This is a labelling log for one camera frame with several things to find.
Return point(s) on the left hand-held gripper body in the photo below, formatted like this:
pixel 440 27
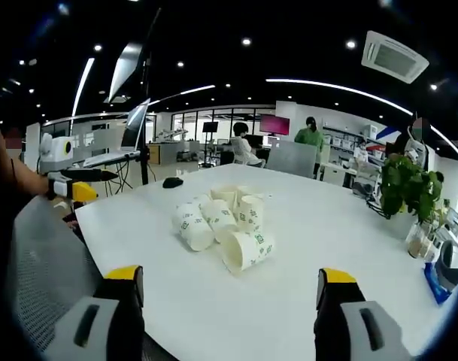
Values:
pixel 55 152

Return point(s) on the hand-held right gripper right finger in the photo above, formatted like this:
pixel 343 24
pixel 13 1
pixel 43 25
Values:
pixel 349 323

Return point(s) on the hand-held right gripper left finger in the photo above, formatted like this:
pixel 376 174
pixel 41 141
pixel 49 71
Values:
pixel 101 323

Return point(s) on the pile of white paper cups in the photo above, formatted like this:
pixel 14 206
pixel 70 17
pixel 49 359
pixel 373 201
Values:
pixel 228 225

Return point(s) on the open silver laptop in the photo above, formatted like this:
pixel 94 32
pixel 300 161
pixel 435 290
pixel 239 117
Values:
pixel 132 129

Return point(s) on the white table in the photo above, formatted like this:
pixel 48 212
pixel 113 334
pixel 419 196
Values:
pixel 289 293

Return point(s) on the black computer mouse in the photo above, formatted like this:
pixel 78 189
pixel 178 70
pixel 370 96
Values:
pixel 172 182

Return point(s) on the blue packet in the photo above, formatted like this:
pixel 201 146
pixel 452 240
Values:
pixel 437 287

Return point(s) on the glass plant vase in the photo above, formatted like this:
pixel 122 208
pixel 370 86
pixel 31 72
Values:
pixel 420 242

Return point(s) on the grey curved holder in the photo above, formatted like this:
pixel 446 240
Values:
pixel 448 267

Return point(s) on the black monitor on stand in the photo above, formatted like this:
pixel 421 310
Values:
pixel 210 128

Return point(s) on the green potted plant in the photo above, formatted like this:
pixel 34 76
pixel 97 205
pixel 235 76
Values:
pixel 405 184

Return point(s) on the red screen monitor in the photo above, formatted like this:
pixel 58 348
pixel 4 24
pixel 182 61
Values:
pixel 274 125

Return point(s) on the ceiling air conditioner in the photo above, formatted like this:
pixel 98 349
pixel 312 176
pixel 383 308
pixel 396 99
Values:
pixel 394 56

